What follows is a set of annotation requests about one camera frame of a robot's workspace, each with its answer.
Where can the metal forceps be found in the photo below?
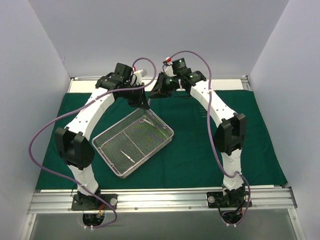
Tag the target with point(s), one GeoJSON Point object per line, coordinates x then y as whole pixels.
{"type": "Point", "coordinates": [127, 156]}

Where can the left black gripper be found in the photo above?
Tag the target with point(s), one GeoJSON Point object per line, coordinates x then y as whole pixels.
{"type": "Point", "coordinates": [136, 97]}

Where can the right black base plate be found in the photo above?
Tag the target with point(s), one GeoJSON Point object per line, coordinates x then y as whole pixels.
{"type": "Point", "coordinates": [227, 199]}

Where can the surgical scissors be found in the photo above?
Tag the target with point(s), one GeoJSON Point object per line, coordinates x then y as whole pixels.
{"type": "Point", "coordinates": [146, 120]}

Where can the aluminium rail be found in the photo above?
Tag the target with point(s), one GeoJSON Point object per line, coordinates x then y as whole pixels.
{"type": "Point", "coordinates": [245, 83]}
{"type": "Point", "coordinates": [266, 197]}

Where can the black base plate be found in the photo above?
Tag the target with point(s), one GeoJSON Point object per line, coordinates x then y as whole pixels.
{"type": "Point", "coordinates": [82, 202]}
{"type": "Point", "coordinates": [227, 199]}

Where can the aluminium right side rail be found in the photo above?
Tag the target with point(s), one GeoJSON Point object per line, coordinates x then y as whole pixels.
{"type": "Point", "coordinates": [245, 83]}

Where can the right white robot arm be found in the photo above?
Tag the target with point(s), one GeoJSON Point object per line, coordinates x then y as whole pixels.
{"type": "Point", "coordinates": [231, 126]}

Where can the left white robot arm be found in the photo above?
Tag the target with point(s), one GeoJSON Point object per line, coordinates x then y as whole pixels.
{"type": "Point", "coordinates": [73, 141]}

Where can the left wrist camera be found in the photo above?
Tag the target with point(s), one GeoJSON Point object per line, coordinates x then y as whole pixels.
{"type": "Point", "coordinates": [137, 77]}

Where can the metal mesh instrument tray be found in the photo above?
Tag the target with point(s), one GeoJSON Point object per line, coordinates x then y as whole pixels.
{"type": "Point", "coordinates": [140, 141]}

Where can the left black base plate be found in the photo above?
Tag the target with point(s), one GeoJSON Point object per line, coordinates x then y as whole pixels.
{"type": "Point", "coordinates": [82, 202]}

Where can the aluminium front rail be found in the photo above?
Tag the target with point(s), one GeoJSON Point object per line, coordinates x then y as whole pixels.
{"type": "Point", "coordinates": [266, 197]}

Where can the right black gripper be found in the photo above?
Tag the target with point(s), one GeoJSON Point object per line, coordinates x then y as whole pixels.
{"type": "Point", "coordinates": [162, 83]}

